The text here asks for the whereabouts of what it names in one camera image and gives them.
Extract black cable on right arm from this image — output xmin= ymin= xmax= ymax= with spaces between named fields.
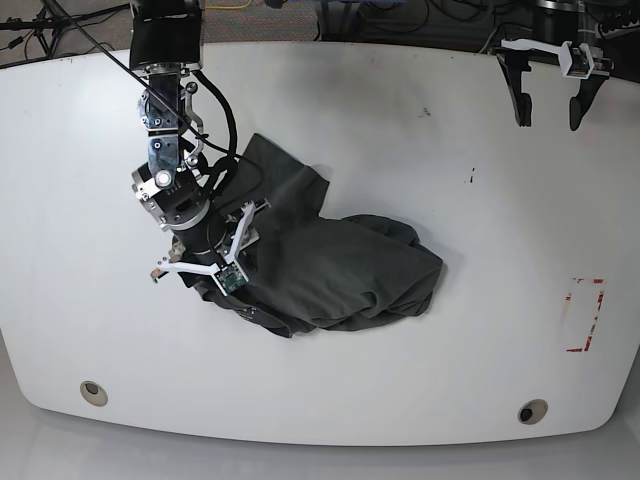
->
xmin=49 ymin=0 xmax=271 ymax=201

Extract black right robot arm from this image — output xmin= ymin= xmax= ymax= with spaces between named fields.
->
xmin=129 ymin=1 xmax=258 ymax=270

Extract white power strip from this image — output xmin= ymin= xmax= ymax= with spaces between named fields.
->
xmin=598 ymin=10 xmax=639 ymax=38

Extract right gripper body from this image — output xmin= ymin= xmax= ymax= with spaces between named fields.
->
xmin=169 ymin=212 xmax=245 ymax=268

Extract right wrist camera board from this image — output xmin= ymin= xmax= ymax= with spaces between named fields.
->
xmin=214 ymin=263 xmax=248 ymax=296

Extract dark grey T-shirt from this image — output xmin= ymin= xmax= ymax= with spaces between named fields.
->
xmin=181 ymin=134 xmax=443 ymax=338

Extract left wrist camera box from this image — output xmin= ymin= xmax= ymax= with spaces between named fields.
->
xmin=558 ymin=42 xmax=613 ymax=80

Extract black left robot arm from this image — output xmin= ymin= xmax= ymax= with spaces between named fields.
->
xmin=496 ymin=1 xmax=613 ymax=131

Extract red tape rectangle marking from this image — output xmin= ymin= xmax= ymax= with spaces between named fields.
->
xmin=559 ymin=277 xmax=605 ymax=353

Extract left table cable grommet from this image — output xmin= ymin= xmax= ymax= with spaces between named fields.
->
xmin=80 ymin=381 xmax=108 ymax=407

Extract table cable grommet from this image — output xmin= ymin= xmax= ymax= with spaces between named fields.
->
xmin=80 ymin=381 xmax=108 ymax=407
xmin=518 ymin=399 xmax=549 ymax=426

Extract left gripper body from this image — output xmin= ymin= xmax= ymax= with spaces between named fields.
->
xmin=492 ymin=37 xmax=614 ymax=81

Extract right table cable grommet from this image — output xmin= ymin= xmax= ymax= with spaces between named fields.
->
xmin=518 ymin=399 xmax=549 ymax=426

